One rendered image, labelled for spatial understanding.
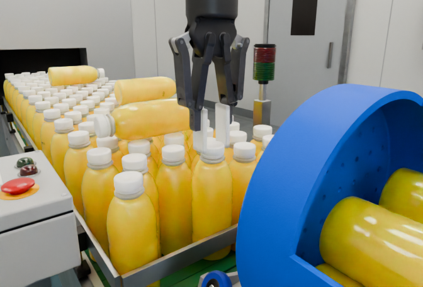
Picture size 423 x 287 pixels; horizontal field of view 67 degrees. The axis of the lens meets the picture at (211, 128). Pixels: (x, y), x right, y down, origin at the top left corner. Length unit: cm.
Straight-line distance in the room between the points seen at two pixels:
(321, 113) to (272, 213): 10
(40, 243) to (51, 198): 5
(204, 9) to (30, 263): 38
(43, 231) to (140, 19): 472
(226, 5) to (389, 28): 350
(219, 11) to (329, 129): 24
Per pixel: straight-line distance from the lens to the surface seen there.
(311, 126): 29
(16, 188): 45
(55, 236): 44
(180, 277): 58
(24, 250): 44
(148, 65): 512
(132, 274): 48
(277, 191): 28
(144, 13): 510
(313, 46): 424
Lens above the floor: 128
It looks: 16 degrees down
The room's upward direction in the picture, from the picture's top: straight up
